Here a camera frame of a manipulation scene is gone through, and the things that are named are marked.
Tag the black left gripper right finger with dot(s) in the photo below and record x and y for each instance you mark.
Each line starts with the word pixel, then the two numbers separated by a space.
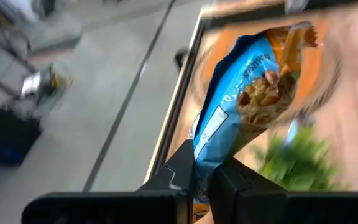
pixel 291 208

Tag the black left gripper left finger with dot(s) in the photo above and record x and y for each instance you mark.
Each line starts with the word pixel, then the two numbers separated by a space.
pixel 104 208

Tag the blue orange nut granola bar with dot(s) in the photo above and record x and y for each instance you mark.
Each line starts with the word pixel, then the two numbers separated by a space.
pixel 238 93

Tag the artificial green plant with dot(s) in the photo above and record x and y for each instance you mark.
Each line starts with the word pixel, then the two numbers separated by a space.
pixel 297 161

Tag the black blue floor box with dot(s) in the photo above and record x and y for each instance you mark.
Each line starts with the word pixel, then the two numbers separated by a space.
pixel 8 137

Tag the orange plastic bin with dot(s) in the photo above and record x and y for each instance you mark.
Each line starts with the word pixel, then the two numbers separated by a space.
pixel 312 74

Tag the silver yellow equipment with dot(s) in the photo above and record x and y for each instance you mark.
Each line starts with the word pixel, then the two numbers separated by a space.
pixel 42 84

